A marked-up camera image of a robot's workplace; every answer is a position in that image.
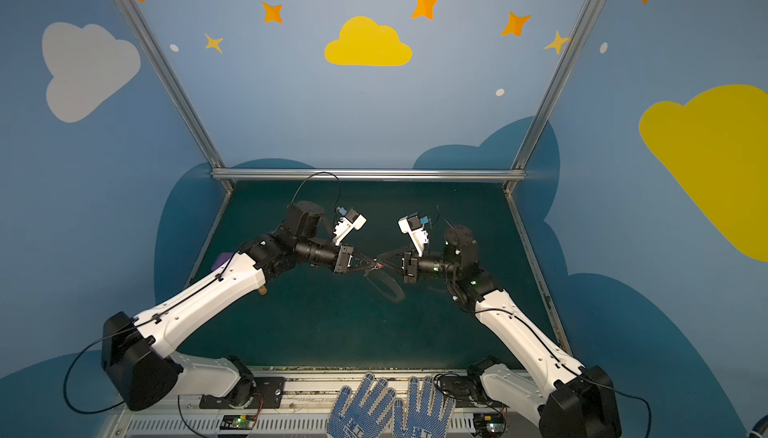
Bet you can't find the grey perforated metal ring plate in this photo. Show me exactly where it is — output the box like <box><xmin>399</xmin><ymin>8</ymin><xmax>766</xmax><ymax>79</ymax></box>
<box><xmin>365</xmin><ymin>269</ymin><xmax>405</xmax><ymax>303</ymax></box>

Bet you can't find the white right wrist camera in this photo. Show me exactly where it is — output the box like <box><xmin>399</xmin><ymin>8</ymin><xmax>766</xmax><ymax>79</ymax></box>
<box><xmin>398</xmin><ymin>213</ymin><xmax>430</xmax><ymax>257</ymax></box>

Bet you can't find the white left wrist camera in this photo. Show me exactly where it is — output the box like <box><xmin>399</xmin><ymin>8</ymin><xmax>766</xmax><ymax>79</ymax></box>
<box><xmin>332</xmin><ymin>207</ymin><xmax>367</xmax><ymax>246</ymax></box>

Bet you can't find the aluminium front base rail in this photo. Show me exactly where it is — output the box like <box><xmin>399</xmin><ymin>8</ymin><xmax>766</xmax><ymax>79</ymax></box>
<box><xmin>95</xmin><ymin>368</ymin><xmax>601</xmax><ymax>438</ymax></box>

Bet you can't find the right blue dotted work glove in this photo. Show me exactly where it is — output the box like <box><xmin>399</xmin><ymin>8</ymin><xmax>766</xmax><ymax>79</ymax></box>
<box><xmin>393</xmin><ymin>377</ymin><xmax>456</xmax><ymax>438</ymax></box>

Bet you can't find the purple toy spatula pink handle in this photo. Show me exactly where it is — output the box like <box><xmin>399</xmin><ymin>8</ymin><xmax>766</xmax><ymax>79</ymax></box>
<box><xmin>211</xmin><ymin>252</ymin><xmax>235</xmax><ymax>271</ymax></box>

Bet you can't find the aluminium frame left post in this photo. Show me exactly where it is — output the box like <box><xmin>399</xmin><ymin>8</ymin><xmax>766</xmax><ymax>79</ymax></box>
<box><xmin>113</xmin><ymin>0</ymin><xmax>225</xmax><ymax>171</ymax></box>

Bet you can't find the aluminium frame right post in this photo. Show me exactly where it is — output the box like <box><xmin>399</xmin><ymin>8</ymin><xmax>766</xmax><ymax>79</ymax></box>
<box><xmin>503</xmin><ymin>0</ymin><xmax>606</xmax><ymax>198</ymax></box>

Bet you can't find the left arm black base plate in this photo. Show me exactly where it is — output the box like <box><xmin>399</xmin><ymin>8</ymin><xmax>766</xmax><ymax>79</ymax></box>
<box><xmin>199</xmin><ymin>376</ymin><xmax>286</xmax><ymax>411</ymax></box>

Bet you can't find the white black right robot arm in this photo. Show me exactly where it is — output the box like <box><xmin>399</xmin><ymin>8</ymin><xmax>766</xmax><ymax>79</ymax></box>
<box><xmin>377</xmin><ymin>215</ymin><xmax>622</xmax><ymax>437</ymax></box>

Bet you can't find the aluminium frame back rail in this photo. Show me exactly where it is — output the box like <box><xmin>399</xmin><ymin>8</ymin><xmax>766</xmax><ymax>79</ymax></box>
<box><xmin>211</xmin><ymin>168</ymin><xmax>526</xmax><ymax>182</ymax></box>

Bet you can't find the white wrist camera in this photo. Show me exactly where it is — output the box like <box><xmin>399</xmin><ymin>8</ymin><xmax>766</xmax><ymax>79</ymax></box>
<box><xmin>398</xmin><ymin>213</ymin><xmax>430</xmax><ymax>257</ymax></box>
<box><xmin>332</xmin><ymin>207</ymin><xmax>367</xmax><ymax>246</ymax></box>

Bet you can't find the blue dotted work glove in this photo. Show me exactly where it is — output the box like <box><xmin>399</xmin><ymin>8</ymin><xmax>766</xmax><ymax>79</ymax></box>
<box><xmin>326</xmin><ymin>373</ymin><xmax>396</xmax><ymax>438</ymax></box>
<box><xmin>393</xmin><ymin>377</ymin><xmax>456</xmax><ymax>438</ymax></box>

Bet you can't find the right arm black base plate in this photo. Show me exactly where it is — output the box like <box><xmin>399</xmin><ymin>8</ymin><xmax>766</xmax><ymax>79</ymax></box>
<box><xmin>433</xmin><ymin>372</ymin><xmax>485</xmax><ymax>408</ymax></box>

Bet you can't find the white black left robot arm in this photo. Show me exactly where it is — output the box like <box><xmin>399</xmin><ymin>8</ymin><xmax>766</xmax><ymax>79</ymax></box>
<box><xmin>101</xmin><ymin>201</ymin><xmax>374</xmax><ymax>411</ymax></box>

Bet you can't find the aluminium frame post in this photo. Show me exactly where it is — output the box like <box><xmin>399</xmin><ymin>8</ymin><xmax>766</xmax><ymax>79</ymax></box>
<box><xmin>113</xmin><ymin>0</ymin><xmax>225</xmax><ymax>171</ymax></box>
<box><xmin>503</xmin><ymin>0</ymin><xmax>606</xmax><ymax>198</ymax></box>

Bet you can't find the left blue dotted work glove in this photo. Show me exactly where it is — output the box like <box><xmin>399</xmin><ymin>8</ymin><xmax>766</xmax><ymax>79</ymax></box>
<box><xmin>326</xmin><ymin>373</ymin><xmax>396</xmax><ymax>438</ymax></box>

